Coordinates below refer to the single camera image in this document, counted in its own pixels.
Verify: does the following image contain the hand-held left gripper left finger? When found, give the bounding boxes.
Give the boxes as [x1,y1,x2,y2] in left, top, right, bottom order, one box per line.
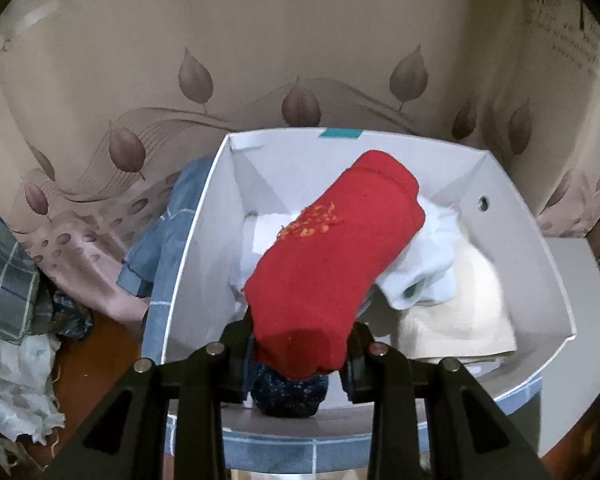
[45,310,256,480]

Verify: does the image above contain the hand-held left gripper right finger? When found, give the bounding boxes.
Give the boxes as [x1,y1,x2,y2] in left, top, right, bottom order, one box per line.
[342,322,551,480]

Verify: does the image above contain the dark blue patterned sock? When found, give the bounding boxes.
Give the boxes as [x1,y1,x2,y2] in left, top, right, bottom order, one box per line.
[250,355,331,418]

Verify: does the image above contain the white cardboard box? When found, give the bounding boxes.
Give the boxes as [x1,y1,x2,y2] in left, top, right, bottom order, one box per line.
[160,127,578,433]

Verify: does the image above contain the red sock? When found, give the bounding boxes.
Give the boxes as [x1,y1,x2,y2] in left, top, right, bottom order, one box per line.
[243,150,427,380]

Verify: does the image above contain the white sock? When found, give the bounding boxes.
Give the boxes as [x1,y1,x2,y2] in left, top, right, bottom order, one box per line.
[377,197,463,311]

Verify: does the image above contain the cream cloth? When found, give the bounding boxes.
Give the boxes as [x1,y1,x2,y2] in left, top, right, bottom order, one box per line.
[355,240,518,361]

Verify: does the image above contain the blue checked towel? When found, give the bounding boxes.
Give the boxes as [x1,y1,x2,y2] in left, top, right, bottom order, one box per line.
[116,156,543,473]

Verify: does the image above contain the dark patterned cloth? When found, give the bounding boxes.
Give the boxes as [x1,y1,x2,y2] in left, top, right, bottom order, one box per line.
[45,290,95,343]

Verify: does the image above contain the white-grey storage bin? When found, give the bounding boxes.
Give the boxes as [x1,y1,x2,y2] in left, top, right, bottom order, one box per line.
[530,237,600,458]

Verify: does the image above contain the white crumpled cloth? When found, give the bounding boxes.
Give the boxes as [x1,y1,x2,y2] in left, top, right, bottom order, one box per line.
[0,332,66,461]

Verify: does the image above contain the grey-green plaid cloth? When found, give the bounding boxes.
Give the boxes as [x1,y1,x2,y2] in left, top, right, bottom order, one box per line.
[0,190,48,346]

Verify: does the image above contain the beige leaf printed cloth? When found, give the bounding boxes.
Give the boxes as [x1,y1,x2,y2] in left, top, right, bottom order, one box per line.
[0,0,600,321]

